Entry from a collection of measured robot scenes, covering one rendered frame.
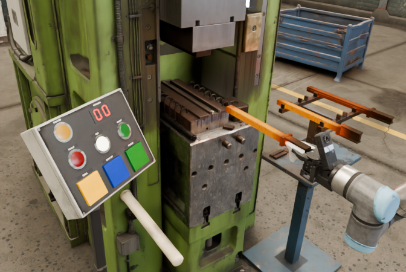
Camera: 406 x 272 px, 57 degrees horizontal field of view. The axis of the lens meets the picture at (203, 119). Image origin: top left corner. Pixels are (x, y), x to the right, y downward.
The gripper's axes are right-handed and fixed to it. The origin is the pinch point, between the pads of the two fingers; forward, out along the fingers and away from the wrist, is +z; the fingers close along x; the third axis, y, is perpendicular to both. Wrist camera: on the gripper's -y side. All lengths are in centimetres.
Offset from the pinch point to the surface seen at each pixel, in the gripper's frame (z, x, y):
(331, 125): 7.7, 34.1, 7.2
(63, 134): 25, -66, -10
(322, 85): 193, 289, 109
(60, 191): 19, -71, 4
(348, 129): 0.6, 34.5, 5.9
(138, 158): 25, -44, 6
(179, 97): 63, -4, 8
